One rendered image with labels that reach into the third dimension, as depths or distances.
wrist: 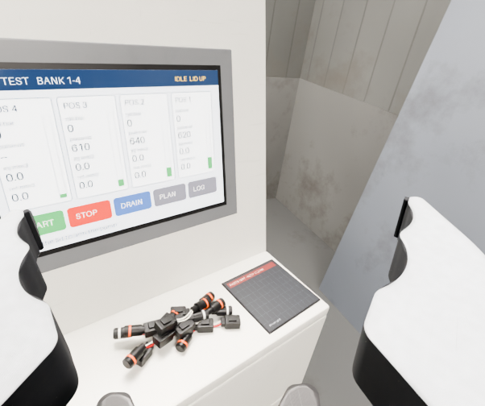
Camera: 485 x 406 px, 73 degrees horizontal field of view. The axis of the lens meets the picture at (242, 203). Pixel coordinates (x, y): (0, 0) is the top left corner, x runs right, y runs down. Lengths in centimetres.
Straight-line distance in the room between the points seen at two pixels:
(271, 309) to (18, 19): 65
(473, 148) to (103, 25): 146
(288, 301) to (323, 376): 116
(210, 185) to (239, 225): 14
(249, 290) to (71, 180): 42
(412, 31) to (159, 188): 179
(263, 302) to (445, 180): 119
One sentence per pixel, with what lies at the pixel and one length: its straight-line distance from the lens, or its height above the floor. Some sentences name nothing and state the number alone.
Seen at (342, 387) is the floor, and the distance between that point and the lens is 189.
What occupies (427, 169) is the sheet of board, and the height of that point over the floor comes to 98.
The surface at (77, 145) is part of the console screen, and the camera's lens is 59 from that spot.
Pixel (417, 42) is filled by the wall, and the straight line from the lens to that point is 215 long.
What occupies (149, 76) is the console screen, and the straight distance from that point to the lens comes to 62.
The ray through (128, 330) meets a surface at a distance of 64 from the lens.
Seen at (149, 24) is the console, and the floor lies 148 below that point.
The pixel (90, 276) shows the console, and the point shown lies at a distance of 66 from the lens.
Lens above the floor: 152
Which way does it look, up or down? 31 degrees down
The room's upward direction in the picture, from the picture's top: 8 degrees clockwise
